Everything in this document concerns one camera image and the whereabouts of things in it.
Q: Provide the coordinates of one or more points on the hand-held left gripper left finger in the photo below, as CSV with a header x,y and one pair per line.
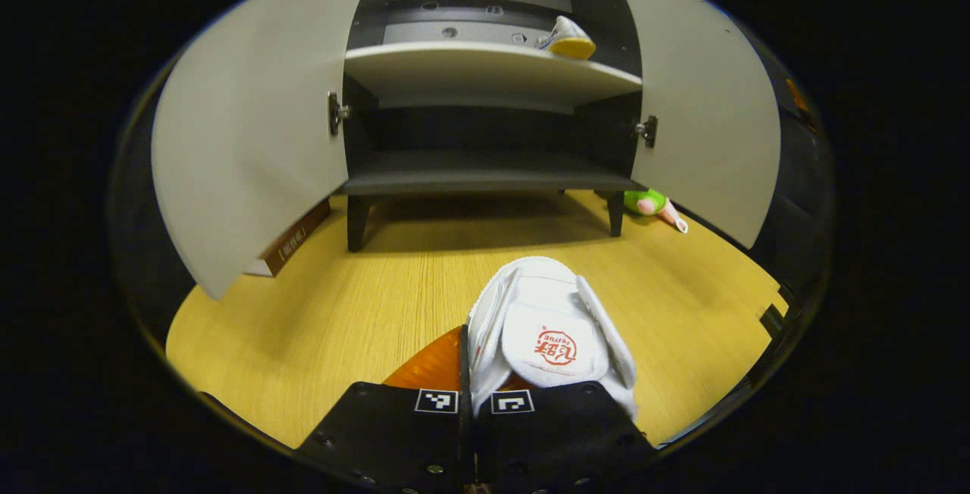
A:
x,y
386,433

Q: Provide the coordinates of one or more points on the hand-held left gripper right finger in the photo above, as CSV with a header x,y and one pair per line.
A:
x,y
561,433

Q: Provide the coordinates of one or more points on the white shoe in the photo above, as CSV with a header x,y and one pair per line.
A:
x,y
568,38
546,312

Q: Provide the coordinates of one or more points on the white cabinet door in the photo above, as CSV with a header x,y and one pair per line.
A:
x,y
250,115
705,115

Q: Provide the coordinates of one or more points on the white grey shoe cabinet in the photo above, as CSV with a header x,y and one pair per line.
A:
x,y
485,70

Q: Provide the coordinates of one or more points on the stack of books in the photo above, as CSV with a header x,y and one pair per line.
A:
x,y
292,244

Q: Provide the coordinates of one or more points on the green pink plush toy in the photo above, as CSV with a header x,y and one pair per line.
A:
x,y
650,202

